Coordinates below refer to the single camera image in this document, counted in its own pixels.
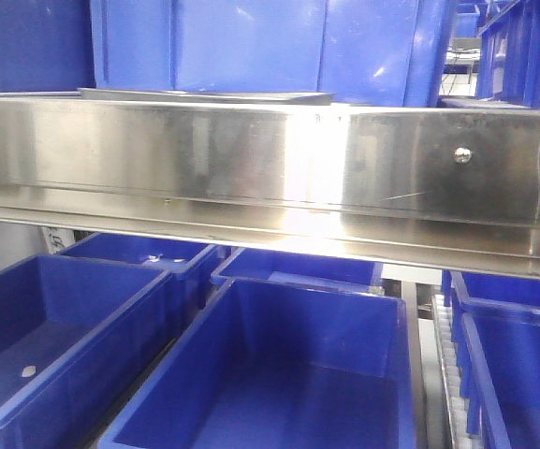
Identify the silver metal tray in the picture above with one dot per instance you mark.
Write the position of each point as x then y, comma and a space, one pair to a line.
310, 99

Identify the blue bin rear middle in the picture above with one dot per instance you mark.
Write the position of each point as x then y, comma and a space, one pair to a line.
299, 268

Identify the blue bin rear left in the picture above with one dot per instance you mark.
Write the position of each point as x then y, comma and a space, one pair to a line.
190, 264

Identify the blue bin lower shelf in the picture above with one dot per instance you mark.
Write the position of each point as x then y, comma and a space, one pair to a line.
270, 365

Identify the large blue plastic bin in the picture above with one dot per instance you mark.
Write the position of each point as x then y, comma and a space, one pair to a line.
381, 53

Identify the blue bin lower left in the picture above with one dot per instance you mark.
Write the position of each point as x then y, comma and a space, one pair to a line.
74, 334

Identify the white roller conveyor track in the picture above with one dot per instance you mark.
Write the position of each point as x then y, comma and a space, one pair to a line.
456, 407

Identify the blue bin rear right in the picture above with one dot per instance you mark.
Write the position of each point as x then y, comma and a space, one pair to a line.
473, 292

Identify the blue bin lower right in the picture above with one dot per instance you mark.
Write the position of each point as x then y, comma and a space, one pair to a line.
504, 352

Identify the blue bin upper right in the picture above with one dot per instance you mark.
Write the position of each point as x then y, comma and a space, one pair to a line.
510, 53

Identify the blue bin on left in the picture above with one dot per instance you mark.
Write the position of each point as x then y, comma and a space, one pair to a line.
45, 46

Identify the steel rack front rail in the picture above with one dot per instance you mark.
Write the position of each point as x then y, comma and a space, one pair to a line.
440, 188

